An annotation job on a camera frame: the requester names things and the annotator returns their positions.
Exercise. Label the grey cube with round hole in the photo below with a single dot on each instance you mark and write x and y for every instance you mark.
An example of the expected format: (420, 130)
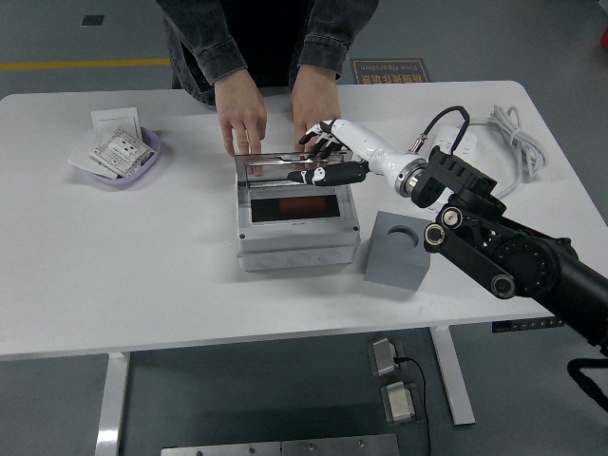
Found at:
(394, 271)

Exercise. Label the white flat wall plate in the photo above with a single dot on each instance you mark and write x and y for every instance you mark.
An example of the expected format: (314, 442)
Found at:
(81, 159)

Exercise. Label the person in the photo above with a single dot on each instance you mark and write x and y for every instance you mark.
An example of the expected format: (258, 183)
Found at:
(268, 43)

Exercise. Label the grey metal base plate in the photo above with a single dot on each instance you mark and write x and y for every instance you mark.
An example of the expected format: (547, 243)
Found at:
(218, 450)
(339, 445)

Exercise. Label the white table leg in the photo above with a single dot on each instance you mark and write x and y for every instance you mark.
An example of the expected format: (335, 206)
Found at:
(456, 389)
(111, 404)

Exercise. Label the grey enclosure box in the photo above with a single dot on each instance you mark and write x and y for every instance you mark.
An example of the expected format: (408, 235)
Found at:
(294, 242)

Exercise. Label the silver foot pedal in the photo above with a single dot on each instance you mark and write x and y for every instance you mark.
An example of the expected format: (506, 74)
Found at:
(399, 404)
(382, 356)

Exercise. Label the person's right hand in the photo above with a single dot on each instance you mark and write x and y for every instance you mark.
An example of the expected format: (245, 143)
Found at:
(240, 109)

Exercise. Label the person's left hand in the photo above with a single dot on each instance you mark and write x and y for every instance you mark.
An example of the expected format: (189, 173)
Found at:
(313, 102)

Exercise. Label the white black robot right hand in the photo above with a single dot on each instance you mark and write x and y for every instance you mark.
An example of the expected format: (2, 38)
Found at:
(370, 142)

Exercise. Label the red object at floor edge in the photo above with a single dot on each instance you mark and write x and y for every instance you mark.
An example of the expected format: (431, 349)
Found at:
(603, 42)

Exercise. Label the black table control panel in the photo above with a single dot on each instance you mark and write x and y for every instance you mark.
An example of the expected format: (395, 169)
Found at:
(522, 326)

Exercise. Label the person's left forearm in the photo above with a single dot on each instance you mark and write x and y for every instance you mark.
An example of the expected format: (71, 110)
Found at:
(332, 38)

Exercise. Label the white printed socket panel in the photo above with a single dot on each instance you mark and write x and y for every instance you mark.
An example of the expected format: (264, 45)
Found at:
(119, 152)

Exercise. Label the purple plastic tray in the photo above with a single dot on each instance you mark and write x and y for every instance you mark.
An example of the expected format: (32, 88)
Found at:
(142, 173)

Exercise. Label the brown floor sign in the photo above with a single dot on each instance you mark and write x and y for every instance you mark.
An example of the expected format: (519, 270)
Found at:
(389, 71)

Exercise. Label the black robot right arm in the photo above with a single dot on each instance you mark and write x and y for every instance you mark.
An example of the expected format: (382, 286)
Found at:
(522, 256)

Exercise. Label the plain white switch plate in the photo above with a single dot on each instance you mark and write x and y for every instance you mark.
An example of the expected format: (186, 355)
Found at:
(116, 119)

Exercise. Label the person's right forearm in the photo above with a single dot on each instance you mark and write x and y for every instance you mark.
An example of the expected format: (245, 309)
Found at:
(204, 38)

